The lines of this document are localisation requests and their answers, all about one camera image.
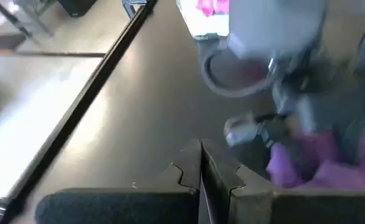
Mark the clear plastic bin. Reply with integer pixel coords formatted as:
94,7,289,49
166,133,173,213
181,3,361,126
175,0,233,40

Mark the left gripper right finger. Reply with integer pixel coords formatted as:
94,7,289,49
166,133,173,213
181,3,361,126
201,139,365,224

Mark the black aluminium table frame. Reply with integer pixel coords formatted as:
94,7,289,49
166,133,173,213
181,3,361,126
0,0,158,224

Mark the black computer tower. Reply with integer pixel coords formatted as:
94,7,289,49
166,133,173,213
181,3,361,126
57,0,98,18

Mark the purple towel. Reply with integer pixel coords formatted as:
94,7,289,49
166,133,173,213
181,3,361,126
266,114,365,191

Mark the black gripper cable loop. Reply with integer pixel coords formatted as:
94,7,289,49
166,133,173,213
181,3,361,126
200,46,281,98

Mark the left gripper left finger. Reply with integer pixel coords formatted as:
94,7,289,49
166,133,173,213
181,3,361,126
34,138,202,224

